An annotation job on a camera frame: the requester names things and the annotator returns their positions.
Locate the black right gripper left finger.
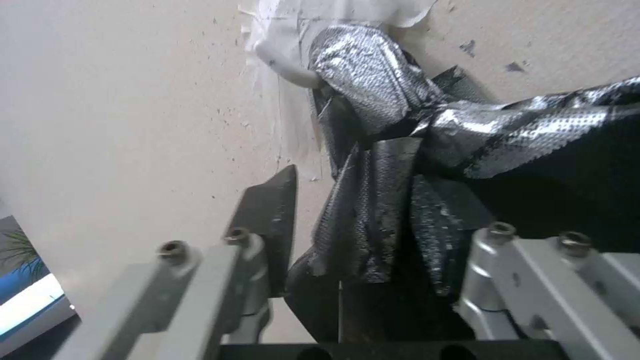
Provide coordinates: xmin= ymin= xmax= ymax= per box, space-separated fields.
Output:
xmin=53 ymin=164 xmax=301 ymax=360

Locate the white translucent plastic bag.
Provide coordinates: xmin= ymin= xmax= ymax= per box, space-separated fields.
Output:
xmin=238 ymin=0 xmax=437 ymax=183

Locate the black glossy trash bag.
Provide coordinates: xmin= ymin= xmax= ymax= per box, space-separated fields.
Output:
xmin=284 ymin=22 xmax=640 ymax=360

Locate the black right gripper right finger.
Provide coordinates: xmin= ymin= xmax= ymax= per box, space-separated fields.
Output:
xmin=408 ymin=175 xmax=640 ymax=360

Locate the blue and white screen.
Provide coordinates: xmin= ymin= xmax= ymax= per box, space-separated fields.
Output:
xmin=0 ymin=214 xmax=77 ymax=341

